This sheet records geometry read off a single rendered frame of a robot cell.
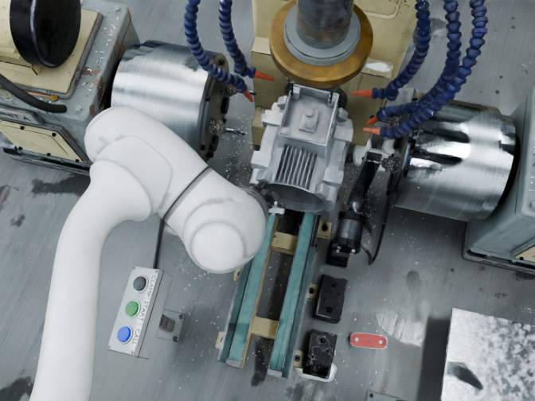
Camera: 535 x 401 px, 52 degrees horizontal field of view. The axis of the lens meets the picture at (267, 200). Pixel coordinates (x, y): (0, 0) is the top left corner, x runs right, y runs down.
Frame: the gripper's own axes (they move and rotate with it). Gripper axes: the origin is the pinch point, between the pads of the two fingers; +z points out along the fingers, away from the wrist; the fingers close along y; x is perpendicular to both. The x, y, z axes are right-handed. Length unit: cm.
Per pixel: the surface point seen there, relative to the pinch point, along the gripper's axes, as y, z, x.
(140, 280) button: 18.9, -8.6, 20.9
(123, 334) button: 19.0, -13.9, 30.2
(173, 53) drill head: 24.3, 7.7, -23.2
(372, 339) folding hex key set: -31.0, 14.6, 31.7
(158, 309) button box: 14.3, -8.7, 26.0
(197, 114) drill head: 15.9, 2.3, -12.3
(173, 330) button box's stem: 15.2, 11.3, 39.9
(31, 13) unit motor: 44, -14, -25
